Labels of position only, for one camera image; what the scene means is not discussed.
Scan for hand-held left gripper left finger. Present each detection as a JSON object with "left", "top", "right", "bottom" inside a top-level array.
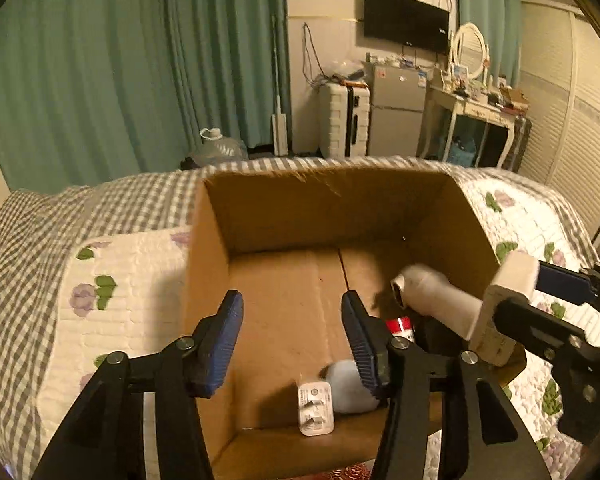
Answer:
[{"left": 30, "top": 290, "right": 244, "bottom": 480}]

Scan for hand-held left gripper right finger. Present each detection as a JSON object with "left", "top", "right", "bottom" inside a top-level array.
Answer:
[{"left": 341, "top": 291, "right": 553, "bottom": 480}]

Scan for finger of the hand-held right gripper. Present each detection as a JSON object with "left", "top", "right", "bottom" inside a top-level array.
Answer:
[
  {"left": 492, "top": 296, "right": 589, "bottom": 362},
  {"left": 535, "top": 259, "right": 600, "bottom": 312}
]

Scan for brown cardboard box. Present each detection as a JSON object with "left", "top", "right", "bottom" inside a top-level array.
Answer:
[{"left": 182, "top": 162, "right": 528, "bottom": 480}]

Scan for red and white can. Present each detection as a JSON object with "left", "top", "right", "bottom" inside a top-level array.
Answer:
[{"left": 385, "top": 316, "right": 417, "bottom": 345}]

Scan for grey round plush ball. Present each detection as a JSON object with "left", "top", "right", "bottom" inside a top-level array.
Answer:
[{"left": 320, "top": 359, "right": 388, "bottom": 415}]

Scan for white power adapter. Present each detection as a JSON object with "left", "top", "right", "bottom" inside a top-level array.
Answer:
[{"left": 298, "top": 381, "right": 336, "bottom": 437}]

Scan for floral quilted bed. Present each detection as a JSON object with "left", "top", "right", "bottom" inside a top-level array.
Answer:
[{"left": 0, "top": 154, "right": 600, "bottom": 480}]

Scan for red patterned cloth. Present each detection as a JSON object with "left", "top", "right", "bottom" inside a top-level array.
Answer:
[{"left": 325, "top": 462, "right": 377, "bottom": 480}]

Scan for white louvered wardrobe doors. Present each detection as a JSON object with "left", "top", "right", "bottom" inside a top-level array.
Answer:
[{"left": 520, "top": 0, "right": 600, "bottom": 256}]

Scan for blue bag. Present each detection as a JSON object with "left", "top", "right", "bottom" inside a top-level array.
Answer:
[{"left": 447, "top": 137, "right": 478, "bottom": 166}]

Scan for clear water jug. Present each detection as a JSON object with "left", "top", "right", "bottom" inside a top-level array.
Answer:
[{"left": 192, "top": 127, "right": 248, "bottom": 167}]

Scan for white dressing table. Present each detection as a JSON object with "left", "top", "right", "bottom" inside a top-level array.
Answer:
[{"left": 417, "top": 80, "right": 528, "bottom": 171}]

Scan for white flat mop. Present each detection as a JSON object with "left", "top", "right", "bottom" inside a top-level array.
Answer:
[{"left": 271, "top": 16, "right": 292, "bottom": 156}]

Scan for white ribbed suitcase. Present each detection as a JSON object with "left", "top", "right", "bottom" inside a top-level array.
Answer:
[{"left": 320, "top": 82, "right": 372, "bottom": 158}]

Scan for silver small fridge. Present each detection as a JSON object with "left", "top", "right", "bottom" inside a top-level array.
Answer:
[{"left": 365, "top": 62, "right": 428, "bottom": 157}]

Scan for white oval mirror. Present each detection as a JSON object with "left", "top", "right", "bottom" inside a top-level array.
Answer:
[{"left": 450, "top": 22, "right": 491, "bottom": 81}]

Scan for narrow green curtain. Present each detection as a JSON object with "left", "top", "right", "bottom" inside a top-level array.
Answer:
[{"left": 455, "top": 0, "right": 523, "bottom": 86}]

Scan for wide green curtain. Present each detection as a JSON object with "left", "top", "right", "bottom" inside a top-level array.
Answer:
[{"left": 0, "top": 0, "right": 292, "bottom": 196}]

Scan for hanging wall cables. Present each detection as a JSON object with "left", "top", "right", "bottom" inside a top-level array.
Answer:
[{"left": 302, "top": 22, "right": 327, "bottom": 86}]

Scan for black wall television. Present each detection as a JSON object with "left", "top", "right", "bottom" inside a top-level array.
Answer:
[{"left": 364, "top": 0, "right": 451, "bottom": 53}]

